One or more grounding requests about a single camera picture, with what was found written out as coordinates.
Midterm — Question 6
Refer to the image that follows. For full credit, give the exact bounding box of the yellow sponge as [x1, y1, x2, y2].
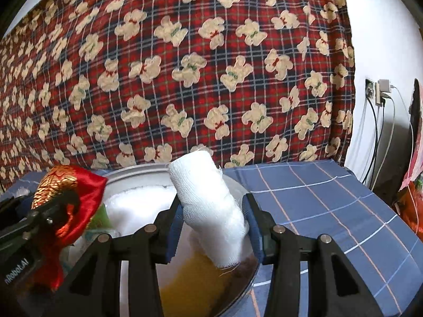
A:
[160, 253, 233, 317]

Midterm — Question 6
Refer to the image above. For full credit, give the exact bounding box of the red gold satin pouch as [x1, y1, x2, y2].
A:
[31, 165, 108, 291]

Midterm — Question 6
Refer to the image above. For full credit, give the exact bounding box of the black cable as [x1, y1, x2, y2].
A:
[361, 96, 386, 185]

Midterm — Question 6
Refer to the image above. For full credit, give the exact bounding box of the wall power socket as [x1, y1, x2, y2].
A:
[365, 79, 376, 100]

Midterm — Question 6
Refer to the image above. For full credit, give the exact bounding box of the white gauze roll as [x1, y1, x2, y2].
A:
[168, 150, 252, 268]

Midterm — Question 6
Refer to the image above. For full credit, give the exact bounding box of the white cable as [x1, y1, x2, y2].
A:
[370, 85, 416, 192]

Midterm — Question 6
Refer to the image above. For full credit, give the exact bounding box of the green tissue packet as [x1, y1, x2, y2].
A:
[86, 204, 112, 230]

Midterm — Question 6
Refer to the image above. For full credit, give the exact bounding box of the white charger plug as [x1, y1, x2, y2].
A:
[375, 79, 392, 106]

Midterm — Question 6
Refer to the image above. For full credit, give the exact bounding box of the blue plaid tablecloth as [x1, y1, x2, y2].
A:
[0, 160, 423, 317]

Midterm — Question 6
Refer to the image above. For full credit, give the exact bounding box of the red plaid bear blanket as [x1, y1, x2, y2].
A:
[1, 0, 355, 188]

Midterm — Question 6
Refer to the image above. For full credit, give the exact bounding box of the round metal tin container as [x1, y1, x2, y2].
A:
[60, 165, 259, 316]

